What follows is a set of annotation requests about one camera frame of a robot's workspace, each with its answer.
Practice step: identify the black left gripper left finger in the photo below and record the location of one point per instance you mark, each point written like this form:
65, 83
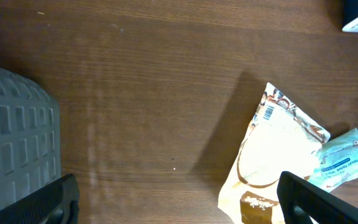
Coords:
57, 202

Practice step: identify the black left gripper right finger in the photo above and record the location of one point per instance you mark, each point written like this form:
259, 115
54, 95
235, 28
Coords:
303, 202

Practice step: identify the teal wet wipes pack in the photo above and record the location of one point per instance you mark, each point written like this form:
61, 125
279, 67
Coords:
338, 162

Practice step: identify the beige seed pouch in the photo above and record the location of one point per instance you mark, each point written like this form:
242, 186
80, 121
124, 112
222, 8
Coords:
280, 137

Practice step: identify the grey perforated plastic basket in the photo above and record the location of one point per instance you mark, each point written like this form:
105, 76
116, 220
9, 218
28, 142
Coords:
29, 138

